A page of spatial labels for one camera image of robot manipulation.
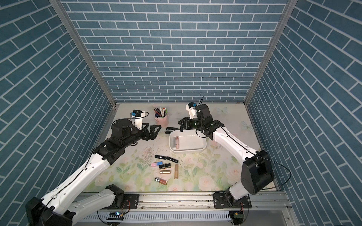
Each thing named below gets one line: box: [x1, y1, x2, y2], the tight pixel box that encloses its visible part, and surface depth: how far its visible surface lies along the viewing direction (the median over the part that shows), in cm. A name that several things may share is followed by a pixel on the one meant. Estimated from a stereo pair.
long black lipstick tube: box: [154, 154, 168, 160], surface depth 91 cm
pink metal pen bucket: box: [154, 112, 170, 129], surface depth 101 cm
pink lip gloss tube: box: [175, 136, 180, 150], surface depth 98 cm
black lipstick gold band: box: [165, 156, 179, 164], surface depth 90 cm
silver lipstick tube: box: [172, 137, 176, 148], surface depth 98 cm
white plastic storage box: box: [169, 129, 207, 154], surface depth 99 cm
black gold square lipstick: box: [158, 163, 172, 170], surface depth 86 cm
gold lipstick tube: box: [159, 170, 171, 175], surface depth 84 cm
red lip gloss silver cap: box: [154, 176, 168, 186], surface depth 81 cm
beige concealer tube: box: [174, 163, 179, 180], surface depth 86 cm
